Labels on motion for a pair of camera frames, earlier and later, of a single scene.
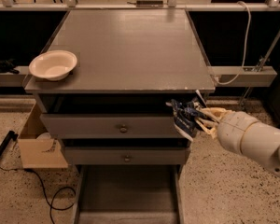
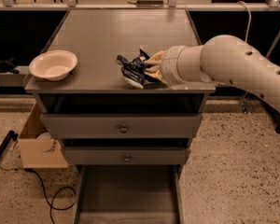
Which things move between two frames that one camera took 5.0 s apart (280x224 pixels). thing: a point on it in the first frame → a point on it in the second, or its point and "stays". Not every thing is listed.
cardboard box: [39, 153] stays
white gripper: [231, 132] → [170, 65]
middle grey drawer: [127, 155] stays
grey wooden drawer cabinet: [111, 110] stays
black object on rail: [3, 66] stays
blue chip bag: [188, 116] → [133, 71]
